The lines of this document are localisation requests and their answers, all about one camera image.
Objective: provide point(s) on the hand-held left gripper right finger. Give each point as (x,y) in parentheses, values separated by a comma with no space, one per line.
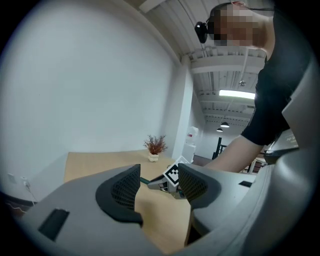
(220,180)

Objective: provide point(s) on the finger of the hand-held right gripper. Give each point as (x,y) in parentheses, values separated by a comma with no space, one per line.
(157,183)

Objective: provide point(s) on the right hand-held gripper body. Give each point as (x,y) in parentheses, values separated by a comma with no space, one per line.
(172,173)

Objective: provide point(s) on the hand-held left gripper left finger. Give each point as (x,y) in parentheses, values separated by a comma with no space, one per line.
(75,197)

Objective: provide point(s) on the green squeegee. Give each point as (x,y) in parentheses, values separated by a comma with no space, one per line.
(145,180)

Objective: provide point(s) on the person's right forearm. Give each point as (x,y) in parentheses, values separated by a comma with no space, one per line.
(235,155)

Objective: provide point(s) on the black railing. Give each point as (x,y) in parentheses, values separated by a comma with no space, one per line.
(218,148)

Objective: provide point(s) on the red potted plant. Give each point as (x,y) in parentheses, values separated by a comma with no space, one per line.
(155,147)

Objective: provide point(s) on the white water dispenser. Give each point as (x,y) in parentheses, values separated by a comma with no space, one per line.
(190,143)

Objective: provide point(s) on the black pendant lamp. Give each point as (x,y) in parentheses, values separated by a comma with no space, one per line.
(224,124)
(219,129)

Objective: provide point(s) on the dark laptop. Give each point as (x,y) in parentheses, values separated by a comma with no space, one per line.
(282,146)

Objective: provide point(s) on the rectangular ceiling light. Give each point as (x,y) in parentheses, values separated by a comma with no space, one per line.
(237,94)

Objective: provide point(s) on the person's black shirt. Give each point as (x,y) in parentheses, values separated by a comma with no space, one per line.
(275,87)

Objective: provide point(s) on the white wall outlet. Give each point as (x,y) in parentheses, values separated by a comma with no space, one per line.
(11,178)

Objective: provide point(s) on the black head camera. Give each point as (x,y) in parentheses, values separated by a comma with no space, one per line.
(201,30)

